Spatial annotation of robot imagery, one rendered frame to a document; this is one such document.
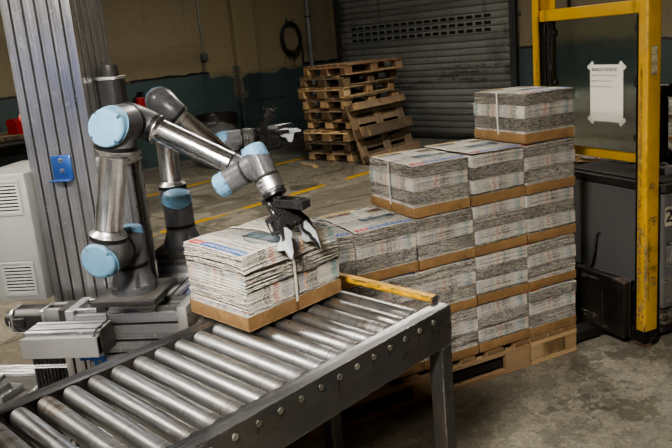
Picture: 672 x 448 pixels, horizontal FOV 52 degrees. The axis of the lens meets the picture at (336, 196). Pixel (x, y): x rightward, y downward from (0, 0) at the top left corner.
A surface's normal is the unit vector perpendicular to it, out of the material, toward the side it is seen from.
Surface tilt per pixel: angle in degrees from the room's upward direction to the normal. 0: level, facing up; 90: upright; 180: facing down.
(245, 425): 90
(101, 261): 97
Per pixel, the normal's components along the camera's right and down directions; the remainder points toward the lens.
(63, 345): -0.12, 0.22
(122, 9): 0.72, 0.09
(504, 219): 0.43, 0.15
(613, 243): -0.90, 0.17
